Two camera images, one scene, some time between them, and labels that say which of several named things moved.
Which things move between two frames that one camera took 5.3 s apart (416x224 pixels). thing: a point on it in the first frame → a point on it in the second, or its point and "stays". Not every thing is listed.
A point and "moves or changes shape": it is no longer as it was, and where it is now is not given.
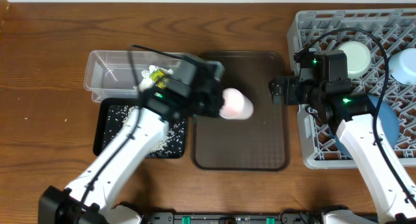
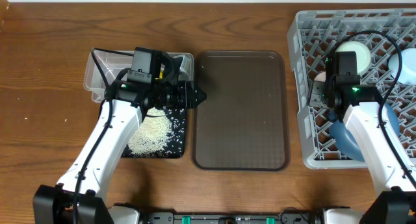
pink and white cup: [236, 106] moves or changes shape
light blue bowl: [402, 66] stays
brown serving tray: [259, 143] stays
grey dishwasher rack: [385, 32] stays
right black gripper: [292, 84] → [315, 99]
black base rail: [233, 217] stays
